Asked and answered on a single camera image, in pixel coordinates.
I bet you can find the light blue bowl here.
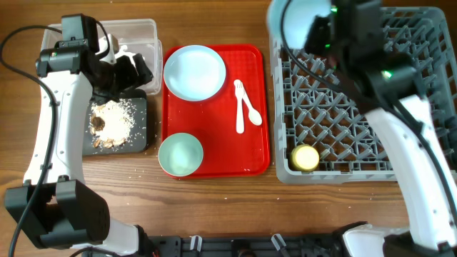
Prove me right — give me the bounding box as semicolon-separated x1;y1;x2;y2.
266;0;331;49

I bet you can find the food scraps and rice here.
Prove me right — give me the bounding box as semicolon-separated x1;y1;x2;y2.
89;99;135;148

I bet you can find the yellow plastic cup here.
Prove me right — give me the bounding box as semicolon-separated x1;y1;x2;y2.
291;145;320;172

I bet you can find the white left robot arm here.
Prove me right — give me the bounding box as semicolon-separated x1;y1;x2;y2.
4;14;159;256

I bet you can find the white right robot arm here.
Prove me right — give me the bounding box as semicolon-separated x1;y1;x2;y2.
302;1;456;256

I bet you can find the grey dishwasher rack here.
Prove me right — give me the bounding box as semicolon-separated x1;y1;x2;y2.
270;6;456;184

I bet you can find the clear plastic bin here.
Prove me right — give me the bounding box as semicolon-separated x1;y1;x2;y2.
36;14;162;95

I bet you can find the black plastic tray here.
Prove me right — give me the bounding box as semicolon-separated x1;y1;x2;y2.
82;89;147;156

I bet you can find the light blue plate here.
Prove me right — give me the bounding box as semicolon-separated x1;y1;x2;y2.
164;45;227;101

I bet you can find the white plastic fork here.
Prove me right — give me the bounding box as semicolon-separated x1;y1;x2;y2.
233;79;244;134

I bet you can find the mint green bowl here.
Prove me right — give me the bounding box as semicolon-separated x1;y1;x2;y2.
158;133;204;177

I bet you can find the white plastic spoon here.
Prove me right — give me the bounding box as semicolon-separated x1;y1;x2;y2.
243;91;263;126

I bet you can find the red serving tray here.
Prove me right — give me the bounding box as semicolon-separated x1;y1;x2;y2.
161;44;270;178

